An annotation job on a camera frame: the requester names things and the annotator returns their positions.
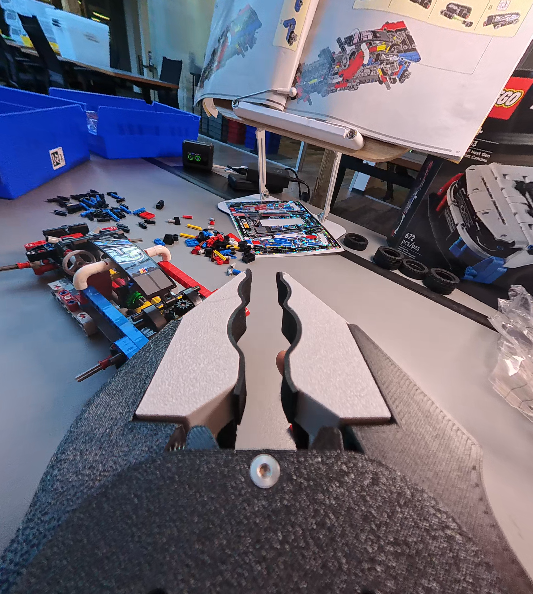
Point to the black device with green lights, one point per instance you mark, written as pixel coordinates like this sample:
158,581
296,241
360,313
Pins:
198,155

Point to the black office chair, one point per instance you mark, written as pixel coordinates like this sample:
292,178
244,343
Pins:
170,76

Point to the lego sticker sheet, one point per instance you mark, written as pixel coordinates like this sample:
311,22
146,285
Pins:
285,229

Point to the black lego set box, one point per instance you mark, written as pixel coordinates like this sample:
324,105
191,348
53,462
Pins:
503,222

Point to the clear plastic bags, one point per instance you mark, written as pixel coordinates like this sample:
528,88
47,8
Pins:
531,352

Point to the pile of black blue lego pieces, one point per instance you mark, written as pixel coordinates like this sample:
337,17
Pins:
95,206

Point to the partly built lego car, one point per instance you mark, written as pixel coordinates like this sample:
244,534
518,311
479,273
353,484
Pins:
122,278

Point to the blue bin with tag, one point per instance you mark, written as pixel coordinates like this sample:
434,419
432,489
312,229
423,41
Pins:
25,148

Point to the black power adapter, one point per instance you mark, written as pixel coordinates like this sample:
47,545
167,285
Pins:
257,178

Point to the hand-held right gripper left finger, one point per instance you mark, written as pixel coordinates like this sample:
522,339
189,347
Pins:
192,362

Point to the lego instruction booklet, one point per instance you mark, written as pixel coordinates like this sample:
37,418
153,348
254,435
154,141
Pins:
433,93

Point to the white cardboard boxes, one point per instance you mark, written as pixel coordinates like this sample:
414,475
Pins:
71,32

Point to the white book stand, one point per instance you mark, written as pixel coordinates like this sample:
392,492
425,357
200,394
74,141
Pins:
294,121

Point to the wooden background table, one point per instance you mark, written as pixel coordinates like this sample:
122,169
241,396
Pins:
109,72

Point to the pile of mixed coloured lego pieces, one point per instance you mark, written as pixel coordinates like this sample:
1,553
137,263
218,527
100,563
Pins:
213,243

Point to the blue plastic bin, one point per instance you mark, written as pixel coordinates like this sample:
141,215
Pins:
146,132

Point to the black lego tire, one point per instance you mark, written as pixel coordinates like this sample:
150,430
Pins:
355,241
388,257
413,268
441,281

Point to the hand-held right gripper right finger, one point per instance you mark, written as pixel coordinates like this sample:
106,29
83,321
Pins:
331,366

